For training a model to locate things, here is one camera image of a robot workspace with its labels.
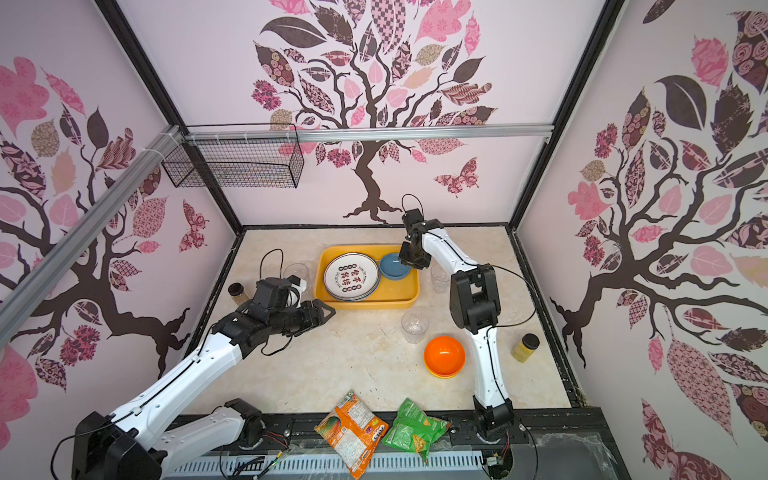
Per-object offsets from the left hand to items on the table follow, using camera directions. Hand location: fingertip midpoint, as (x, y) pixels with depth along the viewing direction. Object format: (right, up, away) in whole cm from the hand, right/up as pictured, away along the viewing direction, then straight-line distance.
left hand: (328, 320), depth 78 cm
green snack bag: (+23, -24, -9) cm, 34 cm away
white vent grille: (0, -33, -8) cm, 34 cm away
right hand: (+23, +16, +22) cm, 36 cm away
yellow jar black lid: (+53, -8, +1) cm, 54 cm away
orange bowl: (+32, -11, +3) cm, 34 cm away
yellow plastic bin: (+21, +5, +21) cm, 30 cm away
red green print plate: (+3, +10, +23) cm, 26 cm away
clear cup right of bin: (+33, +10, +21) cm, 40 cm away
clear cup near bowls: (+24, -5, +14) cm, 28 cm away
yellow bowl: (+31, -15, +1) cm, 35 cm away
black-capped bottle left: (-31, +6, +12) cm, 34 cm away
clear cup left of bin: (-15, +13, +22) cm, 30 cm away
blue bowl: (+17, +13, +28) cm, 36 cm away
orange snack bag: (+8, -26, -7) cm, 28 cm away
